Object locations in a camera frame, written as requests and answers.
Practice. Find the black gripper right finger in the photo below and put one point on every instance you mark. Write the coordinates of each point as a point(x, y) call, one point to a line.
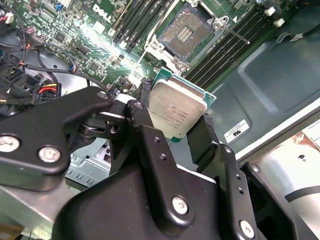
point(230, 175)

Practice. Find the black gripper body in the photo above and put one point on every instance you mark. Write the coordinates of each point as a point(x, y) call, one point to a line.
point(112, 212)

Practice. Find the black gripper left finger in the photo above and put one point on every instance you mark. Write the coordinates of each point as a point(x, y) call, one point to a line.
point(37, 140)

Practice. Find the silver CPU chip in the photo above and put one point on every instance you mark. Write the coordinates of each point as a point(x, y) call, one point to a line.
point(175, 110)

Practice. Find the silver CPU locking lever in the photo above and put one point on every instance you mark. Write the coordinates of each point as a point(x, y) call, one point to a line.
point(235, 34)
point(138, 63)

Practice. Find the silver socket cover frame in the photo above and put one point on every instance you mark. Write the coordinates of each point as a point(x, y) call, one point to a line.
point(172, 61)

